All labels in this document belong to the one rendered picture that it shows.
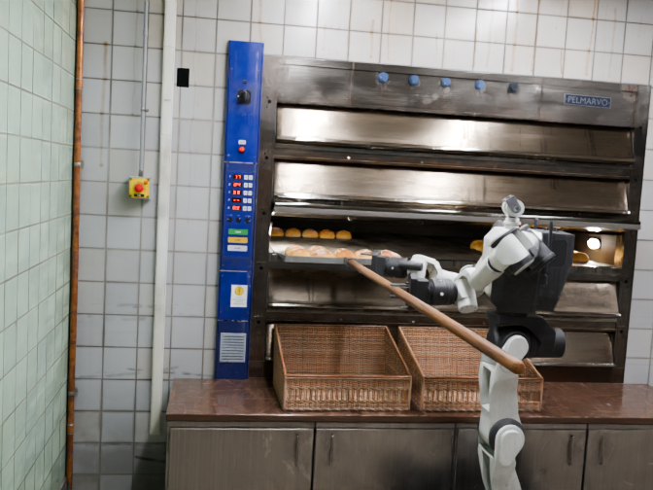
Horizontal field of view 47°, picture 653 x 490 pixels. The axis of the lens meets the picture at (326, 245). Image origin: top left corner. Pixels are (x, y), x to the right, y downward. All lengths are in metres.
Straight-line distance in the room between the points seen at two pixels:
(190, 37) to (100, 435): 1.89
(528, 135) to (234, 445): 2.03
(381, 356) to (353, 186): 0.83
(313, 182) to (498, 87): 1.02
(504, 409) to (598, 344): 1.27
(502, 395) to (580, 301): 1.20
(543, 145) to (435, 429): 1.50
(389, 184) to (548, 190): 0.81
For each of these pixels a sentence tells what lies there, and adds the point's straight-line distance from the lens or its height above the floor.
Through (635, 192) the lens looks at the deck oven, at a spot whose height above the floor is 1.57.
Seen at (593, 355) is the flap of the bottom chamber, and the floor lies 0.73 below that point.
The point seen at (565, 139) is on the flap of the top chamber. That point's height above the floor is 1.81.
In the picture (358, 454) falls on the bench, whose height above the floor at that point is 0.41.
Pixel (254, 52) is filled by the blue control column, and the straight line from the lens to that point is 3.51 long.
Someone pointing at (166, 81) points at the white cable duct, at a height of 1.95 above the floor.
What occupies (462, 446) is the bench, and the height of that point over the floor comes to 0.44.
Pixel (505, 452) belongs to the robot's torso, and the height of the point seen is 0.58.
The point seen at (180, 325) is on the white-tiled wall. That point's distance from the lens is 3.58.
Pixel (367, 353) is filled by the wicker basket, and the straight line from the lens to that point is 3.61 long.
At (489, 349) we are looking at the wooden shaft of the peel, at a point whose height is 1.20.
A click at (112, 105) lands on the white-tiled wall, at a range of 3.54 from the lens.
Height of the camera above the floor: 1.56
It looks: 5 degrees down
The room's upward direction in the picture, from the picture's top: 3 degrees clockwise
